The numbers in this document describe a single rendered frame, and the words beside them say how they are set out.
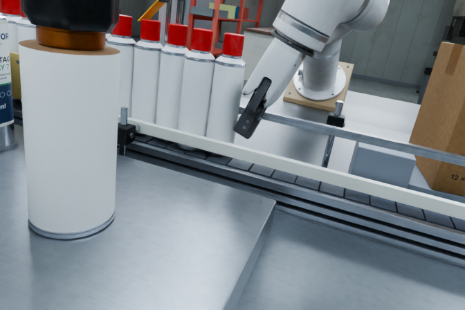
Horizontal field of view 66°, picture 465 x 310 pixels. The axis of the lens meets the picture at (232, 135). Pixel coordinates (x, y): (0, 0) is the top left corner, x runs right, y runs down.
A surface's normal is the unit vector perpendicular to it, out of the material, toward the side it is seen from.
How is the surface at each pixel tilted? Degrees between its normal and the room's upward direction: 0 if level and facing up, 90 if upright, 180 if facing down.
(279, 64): 84
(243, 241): 0
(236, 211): 0
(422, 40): 90
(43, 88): 90
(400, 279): 0
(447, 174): 90
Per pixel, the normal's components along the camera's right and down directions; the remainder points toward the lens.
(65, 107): 0.25, 0.36
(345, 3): 0.51, 0.62
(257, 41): -0.32, 0.28
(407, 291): 0.14, -0.93
